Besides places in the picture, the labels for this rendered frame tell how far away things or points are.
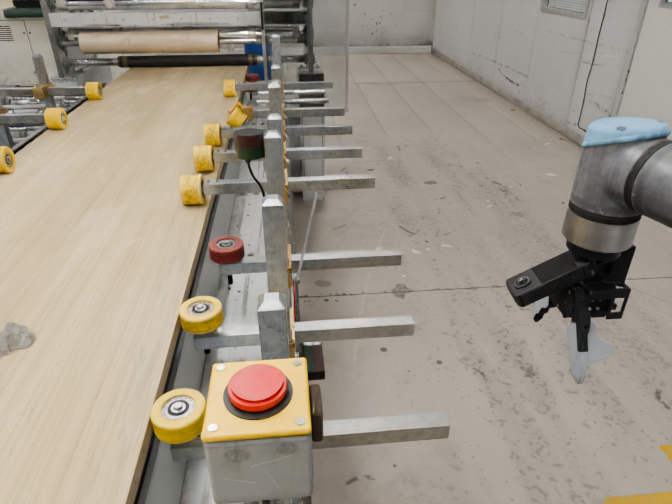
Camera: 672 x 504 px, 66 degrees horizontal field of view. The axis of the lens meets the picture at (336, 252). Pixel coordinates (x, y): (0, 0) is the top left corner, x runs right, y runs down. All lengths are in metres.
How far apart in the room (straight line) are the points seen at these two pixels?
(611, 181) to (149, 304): 0.81
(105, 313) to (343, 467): 1.07
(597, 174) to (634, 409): 1.68
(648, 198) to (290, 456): 0.50
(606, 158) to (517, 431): 1.48
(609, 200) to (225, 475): 0.56
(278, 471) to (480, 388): 1.84
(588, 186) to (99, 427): 0.74
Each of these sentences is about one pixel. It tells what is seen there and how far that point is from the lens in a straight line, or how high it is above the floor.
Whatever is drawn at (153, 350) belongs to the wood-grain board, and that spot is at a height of 0.90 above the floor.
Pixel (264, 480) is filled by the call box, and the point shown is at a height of 1.17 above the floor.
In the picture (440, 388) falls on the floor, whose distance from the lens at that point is 2.15.
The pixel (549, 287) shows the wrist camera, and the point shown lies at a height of 1.08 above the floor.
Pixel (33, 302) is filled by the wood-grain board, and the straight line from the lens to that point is 1.16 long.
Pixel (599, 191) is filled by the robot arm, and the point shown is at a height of 1.23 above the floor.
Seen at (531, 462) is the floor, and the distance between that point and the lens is 1.99.
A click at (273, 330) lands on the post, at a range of 0.64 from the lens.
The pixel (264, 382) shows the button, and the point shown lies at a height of 1.23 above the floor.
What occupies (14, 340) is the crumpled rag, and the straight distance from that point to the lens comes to 1.06.
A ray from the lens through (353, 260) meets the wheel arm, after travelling 1.23.
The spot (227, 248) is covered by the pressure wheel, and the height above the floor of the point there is 0.91.
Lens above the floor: 1.48
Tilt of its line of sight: 30 degrees down
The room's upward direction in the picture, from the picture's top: straight up
